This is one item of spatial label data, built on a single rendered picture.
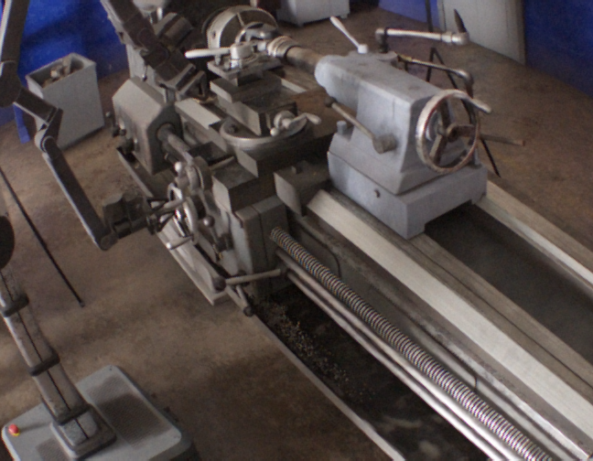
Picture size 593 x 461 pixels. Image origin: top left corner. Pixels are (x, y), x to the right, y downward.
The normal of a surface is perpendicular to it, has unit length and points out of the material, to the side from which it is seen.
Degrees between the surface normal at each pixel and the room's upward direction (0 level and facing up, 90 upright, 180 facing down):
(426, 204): 90
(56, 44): 90
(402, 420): 0
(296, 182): 0
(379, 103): 82
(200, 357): 0
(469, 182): 90
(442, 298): 36
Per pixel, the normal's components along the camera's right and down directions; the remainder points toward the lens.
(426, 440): -0.11, -0.82
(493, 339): -0.59, -0.45
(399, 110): -0.86, 0.25
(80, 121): 0.60, 0.40
